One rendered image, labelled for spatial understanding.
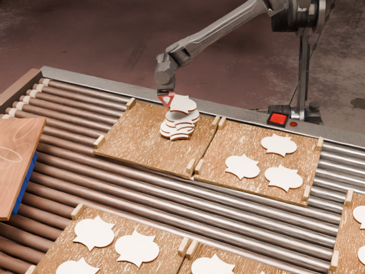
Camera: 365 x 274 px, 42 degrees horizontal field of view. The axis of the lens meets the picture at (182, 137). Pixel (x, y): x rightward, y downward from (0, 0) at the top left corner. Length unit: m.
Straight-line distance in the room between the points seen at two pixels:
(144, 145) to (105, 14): 3.30
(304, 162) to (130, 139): 0.68
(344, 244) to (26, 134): 1.19
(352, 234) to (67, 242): 0.91
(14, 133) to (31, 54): 2.71
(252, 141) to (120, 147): 0.52
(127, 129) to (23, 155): 0.43
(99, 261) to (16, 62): 3.18
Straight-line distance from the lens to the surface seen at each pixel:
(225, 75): 3.95
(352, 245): 1.60
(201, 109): 2.07
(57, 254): 1.59
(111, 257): 1.54
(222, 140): 1.88
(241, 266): 1.49
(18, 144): 1.85
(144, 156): 1.83
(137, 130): 1.95
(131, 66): 4.14
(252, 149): 1.84
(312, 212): 1.68
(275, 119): 2.00
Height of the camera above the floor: 2.17
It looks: 41 degrees down
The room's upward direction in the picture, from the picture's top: 4 degrees counter-clockwise
